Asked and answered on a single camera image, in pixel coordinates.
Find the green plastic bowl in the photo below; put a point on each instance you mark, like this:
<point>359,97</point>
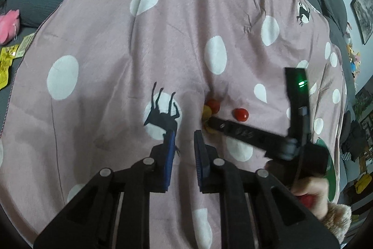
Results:
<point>331,167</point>

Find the small yellow tomato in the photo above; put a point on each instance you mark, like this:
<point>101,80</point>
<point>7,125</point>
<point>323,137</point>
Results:
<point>207,112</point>

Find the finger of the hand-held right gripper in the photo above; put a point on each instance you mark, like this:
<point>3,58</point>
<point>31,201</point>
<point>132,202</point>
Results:
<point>247,133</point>

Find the person's right hand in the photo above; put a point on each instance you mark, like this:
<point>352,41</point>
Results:
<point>319,193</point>

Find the pink plush toy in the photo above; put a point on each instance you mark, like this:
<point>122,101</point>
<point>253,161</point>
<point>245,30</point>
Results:
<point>8,25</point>

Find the pink polka dot blanket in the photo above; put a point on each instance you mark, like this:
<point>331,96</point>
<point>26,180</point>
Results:
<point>145,47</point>

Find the small pale packet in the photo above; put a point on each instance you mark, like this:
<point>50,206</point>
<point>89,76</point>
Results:
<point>25,46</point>

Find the dark clothing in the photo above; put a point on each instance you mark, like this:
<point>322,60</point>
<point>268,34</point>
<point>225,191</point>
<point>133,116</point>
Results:
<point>354,135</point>

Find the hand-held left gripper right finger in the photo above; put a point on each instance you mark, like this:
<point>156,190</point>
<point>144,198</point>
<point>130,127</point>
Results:
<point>200,161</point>

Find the colourful toy figures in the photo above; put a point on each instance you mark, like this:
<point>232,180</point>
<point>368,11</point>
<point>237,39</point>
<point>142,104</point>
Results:
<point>354,56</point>

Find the framed wall picture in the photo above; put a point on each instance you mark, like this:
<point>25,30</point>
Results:
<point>364,12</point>

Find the yellow packet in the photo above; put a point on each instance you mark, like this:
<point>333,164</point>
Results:
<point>6,65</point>

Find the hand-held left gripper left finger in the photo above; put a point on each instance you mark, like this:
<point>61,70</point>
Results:
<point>169,161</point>

